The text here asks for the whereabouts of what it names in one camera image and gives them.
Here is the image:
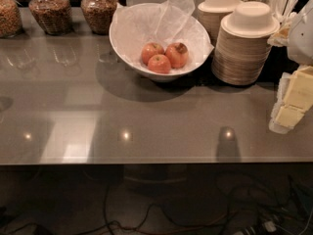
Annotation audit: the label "glass cereal jar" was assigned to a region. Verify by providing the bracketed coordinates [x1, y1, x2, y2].
[80, 0, 118, 35]
[0, 0, 22, 38]
[28, 0, 72, 35]

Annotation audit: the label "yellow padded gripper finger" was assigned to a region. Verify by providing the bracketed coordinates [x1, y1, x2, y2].
[269, 66, 313, 134]

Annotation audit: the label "white power adapter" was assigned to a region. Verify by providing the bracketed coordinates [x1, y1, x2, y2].
[263, 221, 277, 233]

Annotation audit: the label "left glass cereal jar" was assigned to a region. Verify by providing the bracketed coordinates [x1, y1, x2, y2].
[0, 0, 22, 38]

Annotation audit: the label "black floor cable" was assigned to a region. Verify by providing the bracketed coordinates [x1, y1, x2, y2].
[0, 169, 313, 235]

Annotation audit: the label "right glass cereal jar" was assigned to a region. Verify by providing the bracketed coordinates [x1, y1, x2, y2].
[80, 0, 118, 35]

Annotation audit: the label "white plastic cutlery bunch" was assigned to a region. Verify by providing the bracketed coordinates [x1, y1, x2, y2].
[242, 0, 298, 47]

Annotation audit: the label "middle glass cereal jar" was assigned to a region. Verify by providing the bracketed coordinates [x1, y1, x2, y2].
[28, 0, 72, 35]

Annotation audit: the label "white tissue paper liner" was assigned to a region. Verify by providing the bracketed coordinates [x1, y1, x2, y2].
[112, 0, 215, 71]

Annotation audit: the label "rear stack paper bowls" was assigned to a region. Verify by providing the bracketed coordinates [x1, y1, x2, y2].
[198, 0, 241, 45]

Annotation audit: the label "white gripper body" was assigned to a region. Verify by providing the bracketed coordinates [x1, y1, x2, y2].
[287, 0, 313, 66]

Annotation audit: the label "stack paper bowls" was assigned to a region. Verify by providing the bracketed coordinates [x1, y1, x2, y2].
[198, 0, 241, 45]
[211, 1, 280, 86]

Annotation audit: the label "red apple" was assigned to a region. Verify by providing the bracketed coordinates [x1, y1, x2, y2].
[148, 54, 171, 74]
[165, 42, 189, 69]
[141, 42, 164, 65]

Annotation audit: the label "white ceramic bowl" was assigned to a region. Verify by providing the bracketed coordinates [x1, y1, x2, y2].
[109, 2, 213, 83]

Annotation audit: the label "front stack paper bowls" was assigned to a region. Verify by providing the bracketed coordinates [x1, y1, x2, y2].
[211, 1, 280, 86]

